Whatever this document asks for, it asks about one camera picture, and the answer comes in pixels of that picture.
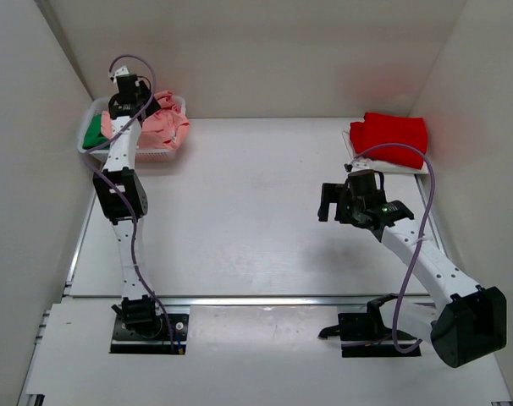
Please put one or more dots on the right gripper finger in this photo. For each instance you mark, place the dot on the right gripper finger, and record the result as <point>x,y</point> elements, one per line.
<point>331,193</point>
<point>323,211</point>

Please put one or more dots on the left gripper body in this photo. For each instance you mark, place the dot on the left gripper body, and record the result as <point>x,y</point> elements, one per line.
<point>147,98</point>

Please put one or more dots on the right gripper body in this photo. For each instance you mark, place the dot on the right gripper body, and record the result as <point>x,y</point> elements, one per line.
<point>348,209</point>

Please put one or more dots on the pink t-shirt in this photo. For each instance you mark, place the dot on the pink t-shirt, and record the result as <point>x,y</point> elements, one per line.
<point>167,128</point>

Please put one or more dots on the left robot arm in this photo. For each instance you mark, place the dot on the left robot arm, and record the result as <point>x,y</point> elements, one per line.
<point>124,203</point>

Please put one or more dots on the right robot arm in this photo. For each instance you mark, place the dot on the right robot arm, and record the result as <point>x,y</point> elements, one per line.
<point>466,321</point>

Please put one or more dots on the folded white t-shirt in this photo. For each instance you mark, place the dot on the folded white t-shirt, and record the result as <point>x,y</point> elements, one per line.
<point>381,166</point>

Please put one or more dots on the green t-shirt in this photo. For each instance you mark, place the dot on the green t-shirt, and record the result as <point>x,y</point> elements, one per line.
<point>93,135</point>

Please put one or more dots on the white plastic basket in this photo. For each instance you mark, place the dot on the white plastic basket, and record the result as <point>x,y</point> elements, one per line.
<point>99,106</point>

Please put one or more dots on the folded red t-shirt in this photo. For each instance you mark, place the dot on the folded red t-shirt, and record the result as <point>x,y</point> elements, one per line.
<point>379,129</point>

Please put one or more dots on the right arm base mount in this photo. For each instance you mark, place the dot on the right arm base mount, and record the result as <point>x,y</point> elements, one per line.
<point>363,334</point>

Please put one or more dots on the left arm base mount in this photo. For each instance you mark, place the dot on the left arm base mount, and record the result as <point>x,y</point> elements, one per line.
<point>155,340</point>

